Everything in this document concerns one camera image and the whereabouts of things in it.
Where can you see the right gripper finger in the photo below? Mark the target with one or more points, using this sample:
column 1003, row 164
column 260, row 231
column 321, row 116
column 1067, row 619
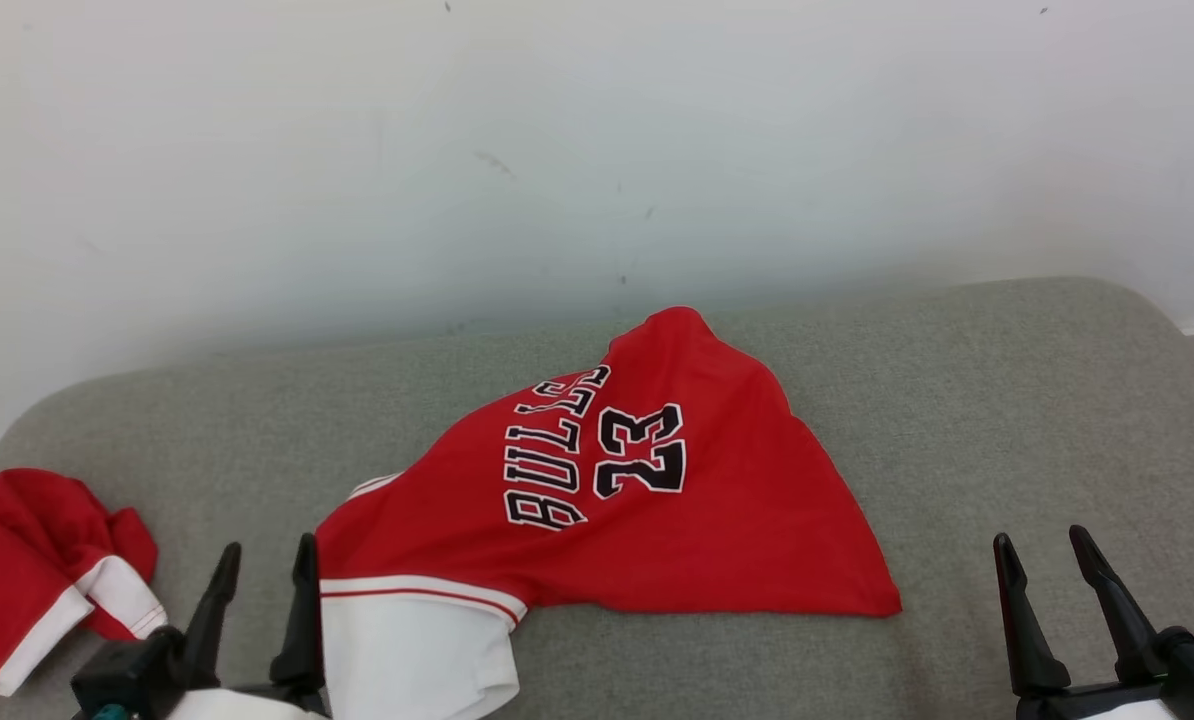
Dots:
column 1132, row 640
column 1032, row 640

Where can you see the red Bulls 23 jersey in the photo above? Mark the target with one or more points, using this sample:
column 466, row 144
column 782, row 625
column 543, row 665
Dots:
column 737, row 520

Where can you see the grey fabric sofa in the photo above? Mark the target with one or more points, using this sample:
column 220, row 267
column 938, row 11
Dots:
column 1007, row 420

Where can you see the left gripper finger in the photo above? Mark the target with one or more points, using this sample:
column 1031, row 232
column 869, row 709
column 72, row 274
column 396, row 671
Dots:
column 214, row 630
column 300, row 640

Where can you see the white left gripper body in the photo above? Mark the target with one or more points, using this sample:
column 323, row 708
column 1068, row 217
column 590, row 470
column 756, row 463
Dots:
column 247, row 705

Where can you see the red shorts white hem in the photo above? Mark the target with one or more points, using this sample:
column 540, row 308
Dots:
column 27, row 560

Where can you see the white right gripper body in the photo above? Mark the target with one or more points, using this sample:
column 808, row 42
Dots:
column 1097, row 706

